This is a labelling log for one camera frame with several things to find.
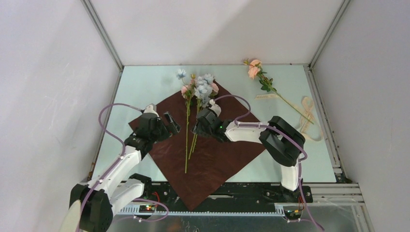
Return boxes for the right circuit board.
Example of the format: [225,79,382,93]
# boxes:
[283,210,303,223]

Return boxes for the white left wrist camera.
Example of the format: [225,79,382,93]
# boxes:
[142,103,159,117]

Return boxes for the cream ribbon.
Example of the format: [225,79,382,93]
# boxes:
[254,93,324,142]

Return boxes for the left circuit board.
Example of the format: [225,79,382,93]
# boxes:
[138,205,156,213]

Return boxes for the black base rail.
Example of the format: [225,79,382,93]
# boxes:
[142,182,313,214]

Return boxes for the circuit board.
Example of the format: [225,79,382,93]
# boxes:
[283,210,303,223]
[138,205,156,213]

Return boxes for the peach rose stem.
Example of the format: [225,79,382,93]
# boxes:
[243,59,314,124]

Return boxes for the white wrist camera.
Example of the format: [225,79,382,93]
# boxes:
[142,103,159,117]
[207,99,221,117]

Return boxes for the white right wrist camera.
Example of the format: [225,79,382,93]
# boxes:
[207,99,221,117]

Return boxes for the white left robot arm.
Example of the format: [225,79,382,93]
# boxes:
[60,109,181,232]

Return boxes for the blue flower stem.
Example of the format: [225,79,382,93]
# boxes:
[183,73,219,159]

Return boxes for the red wrapping paper sheet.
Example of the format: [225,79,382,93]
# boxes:
[130,92,265,210]

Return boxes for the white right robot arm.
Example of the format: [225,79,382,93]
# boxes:
[192,108,308,202]

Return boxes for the pink rose stem with blue bud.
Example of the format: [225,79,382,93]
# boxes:
[176,69,192,98]

